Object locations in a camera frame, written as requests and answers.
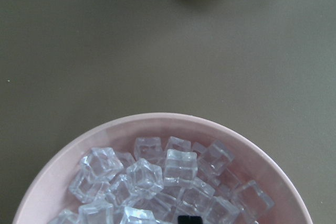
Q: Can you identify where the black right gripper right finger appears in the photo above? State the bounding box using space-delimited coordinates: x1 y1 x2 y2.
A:
189 216 203 224

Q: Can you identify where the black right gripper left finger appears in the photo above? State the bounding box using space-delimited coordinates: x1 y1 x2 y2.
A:
177 215 190 224

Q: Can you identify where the pile of clear ice cubes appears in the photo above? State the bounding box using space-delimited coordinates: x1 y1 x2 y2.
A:
52 136 274 223

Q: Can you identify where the pink bowl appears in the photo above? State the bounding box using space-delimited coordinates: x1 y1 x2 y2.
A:
13 113 312 223

